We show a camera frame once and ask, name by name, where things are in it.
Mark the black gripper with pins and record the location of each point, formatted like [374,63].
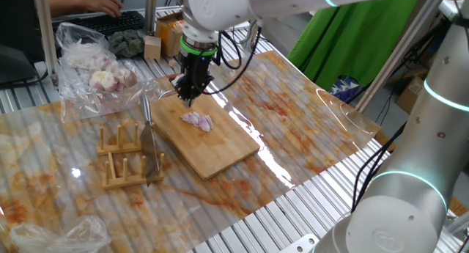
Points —
[196,67]

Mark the steel cleaver knife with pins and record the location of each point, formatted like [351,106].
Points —
[148,150]

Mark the person's bare forearm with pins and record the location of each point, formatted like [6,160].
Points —
[64,3]

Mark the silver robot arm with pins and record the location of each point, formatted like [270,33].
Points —
[428,154]

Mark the person's hand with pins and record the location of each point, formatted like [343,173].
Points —
[102,3]

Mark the small wooden cube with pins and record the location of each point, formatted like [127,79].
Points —
[173,62]

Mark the red onion wedge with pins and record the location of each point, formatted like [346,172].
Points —
[209,121]

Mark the wooden block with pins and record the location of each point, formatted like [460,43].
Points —
[152,47]

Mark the taped cardboard box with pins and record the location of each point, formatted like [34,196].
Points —
[168,34]

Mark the wooden cutting board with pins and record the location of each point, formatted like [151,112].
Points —
[216,146]

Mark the grey green cloth rag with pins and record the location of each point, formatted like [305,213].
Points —
[126,44]

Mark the plastic bag of garlic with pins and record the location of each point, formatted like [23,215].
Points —
[102,80]

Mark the marble pattern plastic mat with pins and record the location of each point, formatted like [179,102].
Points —
[293,110]

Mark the black computer keyboard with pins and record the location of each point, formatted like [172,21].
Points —
[106,23]

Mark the blue white patterned bag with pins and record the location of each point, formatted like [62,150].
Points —
[344,89]

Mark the green fabric sheet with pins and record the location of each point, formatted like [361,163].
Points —
[348,36]

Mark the black monitor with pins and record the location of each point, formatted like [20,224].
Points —
[14,64]

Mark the perforated metal plate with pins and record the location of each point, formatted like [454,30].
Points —
[300,243]

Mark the crumpled clear plastic bag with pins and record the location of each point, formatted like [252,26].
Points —
[55,236]

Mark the brown cardboard box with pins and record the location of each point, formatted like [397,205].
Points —
[412,93]

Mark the aluminium frame post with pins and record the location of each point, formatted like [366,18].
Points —
[255,40]
[45,36]
[150,11]
[399,51]

